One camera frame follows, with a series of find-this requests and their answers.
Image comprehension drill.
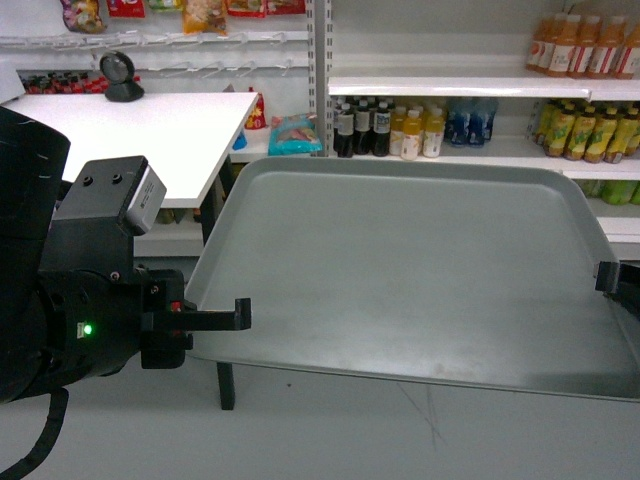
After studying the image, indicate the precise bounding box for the black barcode scanner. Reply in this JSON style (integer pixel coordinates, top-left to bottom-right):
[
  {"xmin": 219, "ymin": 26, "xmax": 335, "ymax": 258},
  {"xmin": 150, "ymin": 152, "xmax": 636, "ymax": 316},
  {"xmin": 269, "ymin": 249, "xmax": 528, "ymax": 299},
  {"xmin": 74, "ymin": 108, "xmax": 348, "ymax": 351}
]
[{"xmin": 99, "ymin": 51, "xmax": 145, "ymax": 103}]

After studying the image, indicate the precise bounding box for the dark drink bottle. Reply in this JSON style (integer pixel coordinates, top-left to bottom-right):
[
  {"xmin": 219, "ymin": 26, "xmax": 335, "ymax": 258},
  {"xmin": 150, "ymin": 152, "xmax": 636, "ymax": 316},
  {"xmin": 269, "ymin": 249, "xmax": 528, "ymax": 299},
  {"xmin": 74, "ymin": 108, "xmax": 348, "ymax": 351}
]
[{"xmin": 334, "ymin": 102, "xmax": 354, "ymax": 158}]

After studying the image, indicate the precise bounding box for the white metal shelf unit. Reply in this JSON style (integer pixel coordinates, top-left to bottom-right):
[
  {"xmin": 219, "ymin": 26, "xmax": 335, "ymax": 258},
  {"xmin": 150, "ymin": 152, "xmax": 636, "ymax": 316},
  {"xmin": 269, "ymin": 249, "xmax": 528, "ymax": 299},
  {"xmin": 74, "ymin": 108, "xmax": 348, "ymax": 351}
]
[{"xmin": 307, "ymin": 0, "xmax": 640, "ymax": 261}]

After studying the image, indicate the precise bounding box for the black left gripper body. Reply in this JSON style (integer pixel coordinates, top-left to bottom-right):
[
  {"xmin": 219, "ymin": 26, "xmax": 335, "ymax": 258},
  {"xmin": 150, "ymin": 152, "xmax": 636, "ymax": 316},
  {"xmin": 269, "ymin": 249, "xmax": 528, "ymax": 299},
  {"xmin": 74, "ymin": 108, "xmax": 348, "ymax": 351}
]
[{"xmin": 38, "ymin": 269, "xmax": 193, "ymax": 378}]

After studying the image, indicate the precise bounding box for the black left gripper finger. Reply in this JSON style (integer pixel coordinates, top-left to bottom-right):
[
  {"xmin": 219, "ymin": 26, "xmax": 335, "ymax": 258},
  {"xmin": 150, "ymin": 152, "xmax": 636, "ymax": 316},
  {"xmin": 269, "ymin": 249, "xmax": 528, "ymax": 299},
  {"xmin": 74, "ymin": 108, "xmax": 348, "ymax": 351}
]
[{"xmin": 141, "ymin": 298, "xmax": 252, "ymax": 331}]

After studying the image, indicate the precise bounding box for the grey metal tray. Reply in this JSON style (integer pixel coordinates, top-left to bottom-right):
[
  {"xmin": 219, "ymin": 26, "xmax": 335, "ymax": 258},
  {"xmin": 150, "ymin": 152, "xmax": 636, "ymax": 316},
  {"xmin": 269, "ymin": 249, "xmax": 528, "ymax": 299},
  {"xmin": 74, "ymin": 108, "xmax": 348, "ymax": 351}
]
[{"xmin": 186, "ymin": 157, "xmax": 639, "ymax": 401}]

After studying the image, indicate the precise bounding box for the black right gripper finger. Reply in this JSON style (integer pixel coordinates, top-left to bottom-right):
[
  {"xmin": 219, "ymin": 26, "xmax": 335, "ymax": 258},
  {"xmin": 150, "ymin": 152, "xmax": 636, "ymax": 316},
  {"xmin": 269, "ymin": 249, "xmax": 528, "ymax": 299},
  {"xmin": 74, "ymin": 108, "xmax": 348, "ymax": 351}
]
[{"xmin": 595, "ymin": 262, "xmax": 639, "ymax": 315}]

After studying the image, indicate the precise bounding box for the red spout sauce pouch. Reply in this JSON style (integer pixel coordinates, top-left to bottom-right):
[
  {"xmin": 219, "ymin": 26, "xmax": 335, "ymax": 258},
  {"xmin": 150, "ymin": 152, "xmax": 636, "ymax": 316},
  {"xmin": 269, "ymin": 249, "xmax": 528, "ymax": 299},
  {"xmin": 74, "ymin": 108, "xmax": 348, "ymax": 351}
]
[{"xmin": 244, "ymin": 92, "xmax": 267, "ymax": 130}]

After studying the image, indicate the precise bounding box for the purple snack bag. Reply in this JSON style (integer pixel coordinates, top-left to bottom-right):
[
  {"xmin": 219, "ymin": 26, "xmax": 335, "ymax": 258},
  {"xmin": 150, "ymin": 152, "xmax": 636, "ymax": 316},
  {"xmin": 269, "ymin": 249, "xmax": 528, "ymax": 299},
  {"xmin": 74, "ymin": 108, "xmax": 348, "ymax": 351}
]
[{"xmin": 60, "ymin": 0, "xmax": 106, "ymax": 34}]

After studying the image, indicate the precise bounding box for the teal snack bag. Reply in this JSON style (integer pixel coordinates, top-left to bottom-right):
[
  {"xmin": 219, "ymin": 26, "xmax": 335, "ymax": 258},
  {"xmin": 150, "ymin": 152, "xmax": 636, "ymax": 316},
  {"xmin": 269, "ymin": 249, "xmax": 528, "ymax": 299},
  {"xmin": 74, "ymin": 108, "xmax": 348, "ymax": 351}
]
[{"xmin": 268, "ymin": 113, "xmax": 322, "ymax": 156}]

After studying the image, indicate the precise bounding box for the yellow chips bag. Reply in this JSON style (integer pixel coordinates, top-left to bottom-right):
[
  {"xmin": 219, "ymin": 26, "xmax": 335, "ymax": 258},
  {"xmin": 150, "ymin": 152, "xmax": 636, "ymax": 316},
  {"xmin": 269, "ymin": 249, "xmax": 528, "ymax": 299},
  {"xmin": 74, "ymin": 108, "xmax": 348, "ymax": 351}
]
[{"xmin": 182, "ymin": 0, "xmax": 227, "ymax": 36}]

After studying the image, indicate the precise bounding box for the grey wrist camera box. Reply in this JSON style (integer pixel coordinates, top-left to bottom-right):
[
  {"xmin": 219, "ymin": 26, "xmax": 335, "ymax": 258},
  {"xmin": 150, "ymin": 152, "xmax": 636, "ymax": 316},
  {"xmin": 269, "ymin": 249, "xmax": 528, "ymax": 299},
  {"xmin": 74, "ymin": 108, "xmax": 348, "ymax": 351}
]
[{"xmin": 124, "ymin": 158, "xmax": 167, "ymax": 236}]

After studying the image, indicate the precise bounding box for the white checkout table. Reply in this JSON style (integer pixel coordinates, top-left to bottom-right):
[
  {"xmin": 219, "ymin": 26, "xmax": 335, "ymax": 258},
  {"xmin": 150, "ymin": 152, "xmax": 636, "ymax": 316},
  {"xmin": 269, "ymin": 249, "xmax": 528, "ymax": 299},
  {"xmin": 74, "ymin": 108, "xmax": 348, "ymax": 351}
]
[{"xmin": 0, "ymin": 91, "xmax": 261, "ymax": 411}]

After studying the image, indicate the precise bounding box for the red hanging snack bag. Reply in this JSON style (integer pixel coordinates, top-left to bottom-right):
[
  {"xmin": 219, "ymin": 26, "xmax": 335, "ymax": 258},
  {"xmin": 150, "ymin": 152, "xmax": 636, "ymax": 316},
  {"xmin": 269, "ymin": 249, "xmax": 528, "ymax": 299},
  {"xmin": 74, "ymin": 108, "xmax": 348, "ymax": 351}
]
[{"xmin": 106, "ymin": 0, "xmax": 146, "ymax": 19}]

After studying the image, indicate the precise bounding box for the yellow juice bottle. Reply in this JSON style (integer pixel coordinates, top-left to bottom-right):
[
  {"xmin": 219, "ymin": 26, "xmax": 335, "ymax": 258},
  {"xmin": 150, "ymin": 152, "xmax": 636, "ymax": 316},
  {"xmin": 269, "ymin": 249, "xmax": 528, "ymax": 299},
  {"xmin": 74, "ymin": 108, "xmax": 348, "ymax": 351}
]
[{"xmin": 400, "ymin": 109, "xmax": 422, "ymax": 161}]

